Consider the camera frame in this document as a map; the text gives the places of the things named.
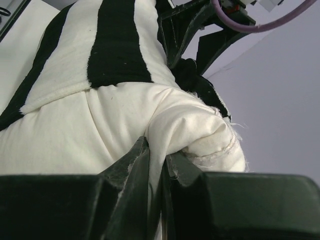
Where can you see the white pillow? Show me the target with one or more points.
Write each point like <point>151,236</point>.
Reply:
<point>87,131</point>

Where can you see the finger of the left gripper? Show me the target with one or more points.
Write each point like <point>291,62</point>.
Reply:
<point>177,26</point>
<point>212,45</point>

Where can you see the black white striped pillowcase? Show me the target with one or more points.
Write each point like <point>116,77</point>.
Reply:
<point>101,43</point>

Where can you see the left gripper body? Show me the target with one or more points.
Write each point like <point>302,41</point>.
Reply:
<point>226,10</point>

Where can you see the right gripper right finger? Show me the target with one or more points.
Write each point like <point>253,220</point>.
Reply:
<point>206,205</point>

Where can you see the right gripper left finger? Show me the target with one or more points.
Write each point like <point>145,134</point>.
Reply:
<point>111,205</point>

